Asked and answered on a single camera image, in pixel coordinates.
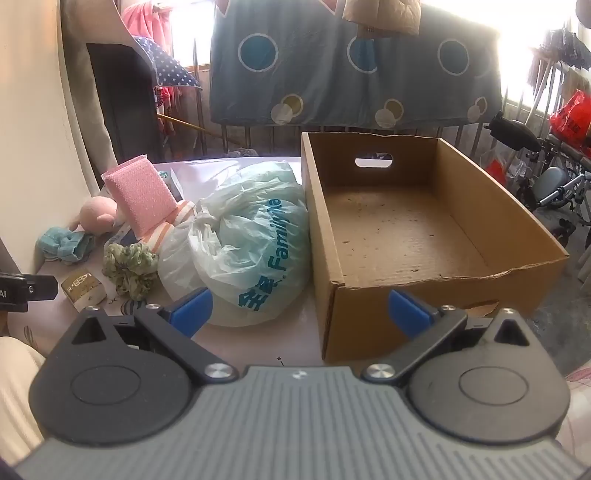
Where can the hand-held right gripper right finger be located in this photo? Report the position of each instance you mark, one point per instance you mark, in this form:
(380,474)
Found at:
(406,314)

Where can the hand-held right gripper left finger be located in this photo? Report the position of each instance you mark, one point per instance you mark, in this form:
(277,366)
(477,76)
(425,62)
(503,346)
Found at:
(193,308)

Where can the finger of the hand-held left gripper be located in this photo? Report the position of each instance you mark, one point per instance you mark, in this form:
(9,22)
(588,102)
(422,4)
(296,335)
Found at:
(44,287)

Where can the teal towel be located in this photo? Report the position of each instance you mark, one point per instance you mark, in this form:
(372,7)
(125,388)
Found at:
(62,244)

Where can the brown cardboard box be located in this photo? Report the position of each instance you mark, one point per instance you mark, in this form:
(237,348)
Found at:
(415,230)

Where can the orange striped white packet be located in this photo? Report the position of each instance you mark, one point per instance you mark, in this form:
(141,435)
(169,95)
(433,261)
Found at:
(164,228)

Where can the pink plush toy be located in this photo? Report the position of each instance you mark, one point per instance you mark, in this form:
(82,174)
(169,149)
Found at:
(98,214)

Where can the pink sponge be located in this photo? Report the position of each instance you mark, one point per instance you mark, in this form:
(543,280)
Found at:
(138,194)

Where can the small brown white box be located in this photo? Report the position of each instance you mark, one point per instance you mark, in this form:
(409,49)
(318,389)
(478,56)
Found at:
(82,290)

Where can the green scrunchie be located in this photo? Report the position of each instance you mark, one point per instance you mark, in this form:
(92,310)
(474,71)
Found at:
(131,265)

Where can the white printed plastic bag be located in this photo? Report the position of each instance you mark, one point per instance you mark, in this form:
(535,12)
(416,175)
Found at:
(249,240)

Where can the person's cream trouser leg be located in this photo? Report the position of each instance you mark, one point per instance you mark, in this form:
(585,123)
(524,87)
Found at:
(18,397)

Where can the grey crumpled cloth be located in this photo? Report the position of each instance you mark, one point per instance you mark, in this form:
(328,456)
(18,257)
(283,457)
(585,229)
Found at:
(242,152)

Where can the small red plastic bag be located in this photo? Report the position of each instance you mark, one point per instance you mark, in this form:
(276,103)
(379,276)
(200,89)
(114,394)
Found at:
(497,171)

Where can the yellow stick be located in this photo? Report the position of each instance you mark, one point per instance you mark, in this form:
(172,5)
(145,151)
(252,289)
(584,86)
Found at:
(184,125)

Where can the silver folding bicycle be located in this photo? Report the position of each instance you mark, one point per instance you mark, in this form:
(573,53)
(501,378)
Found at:
(554,184)

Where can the dark upright panel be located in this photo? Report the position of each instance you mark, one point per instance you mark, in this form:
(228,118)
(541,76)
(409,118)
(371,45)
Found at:
(122,106)

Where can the black bicycle seat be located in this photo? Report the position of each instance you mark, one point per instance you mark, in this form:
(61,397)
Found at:
(512,131)

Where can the blue blanket with circles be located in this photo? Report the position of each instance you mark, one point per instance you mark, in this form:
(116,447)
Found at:
(351,78)

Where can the blue star-printed cloth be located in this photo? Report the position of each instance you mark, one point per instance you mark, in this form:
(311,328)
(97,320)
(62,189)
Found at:
(168,67)

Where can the large red plastic bag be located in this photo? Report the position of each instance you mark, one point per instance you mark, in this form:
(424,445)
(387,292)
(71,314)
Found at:
(572,117)

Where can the pink hanging cloth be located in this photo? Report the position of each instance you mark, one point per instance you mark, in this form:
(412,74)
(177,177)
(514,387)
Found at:
(147,21)

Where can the brown quilted cloth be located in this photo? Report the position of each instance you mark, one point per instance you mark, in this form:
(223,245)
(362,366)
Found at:
(383,14)

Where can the grey hanging clothes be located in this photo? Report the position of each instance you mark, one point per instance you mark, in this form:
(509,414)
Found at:
(561,50)

